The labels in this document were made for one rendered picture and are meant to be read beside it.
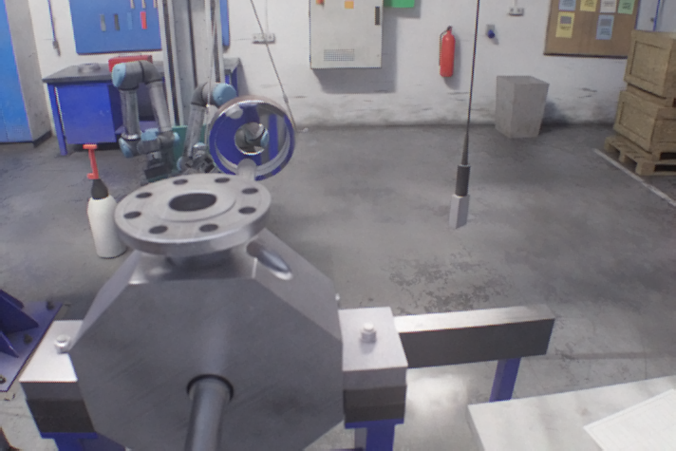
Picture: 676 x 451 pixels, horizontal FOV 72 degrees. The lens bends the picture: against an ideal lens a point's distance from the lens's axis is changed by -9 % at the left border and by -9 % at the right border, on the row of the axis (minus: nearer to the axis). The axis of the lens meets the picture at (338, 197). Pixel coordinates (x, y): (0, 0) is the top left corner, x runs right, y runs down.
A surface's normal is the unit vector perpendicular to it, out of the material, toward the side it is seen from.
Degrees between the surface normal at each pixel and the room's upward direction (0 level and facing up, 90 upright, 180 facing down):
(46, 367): 0
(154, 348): 90
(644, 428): 0
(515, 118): 93
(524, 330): 90
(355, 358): 0
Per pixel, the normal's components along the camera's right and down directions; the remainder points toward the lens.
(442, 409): 0.00, -0.91
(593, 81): 0.07, 0.41
